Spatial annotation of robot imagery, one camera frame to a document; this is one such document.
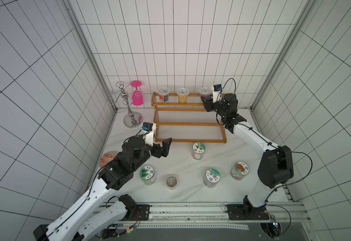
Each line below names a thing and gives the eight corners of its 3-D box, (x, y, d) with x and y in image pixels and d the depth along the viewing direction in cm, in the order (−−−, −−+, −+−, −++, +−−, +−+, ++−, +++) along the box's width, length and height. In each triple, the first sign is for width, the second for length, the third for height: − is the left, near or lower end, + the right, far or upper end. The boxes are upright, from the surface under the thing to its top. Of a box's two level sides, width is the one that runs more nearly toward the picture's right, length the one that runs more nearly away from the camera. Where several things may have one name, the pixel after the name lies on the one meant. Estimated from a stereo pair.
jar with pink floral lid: (203, 188, 82) (206, 183, 76) (202, 174, 87) (204, 168, 81) (218, 188, 82) (221, 183, 76) (215, 174, 87) (219, 168, 81)
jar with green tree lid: (141, 185, 83) (138, 180, 77) (143, 171, 88) (140, 165, 82) (155, 185, 83) (153, 180, 77) (156, 171, 88) (155, 165, 82)
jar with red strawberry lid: (232, 180, 85) (236, 175, 78) (228, 166, 90) (232, 160, 84) (245, 180, 85) (251, 175, 78) (241, 166, 90) (246, 160, 84)
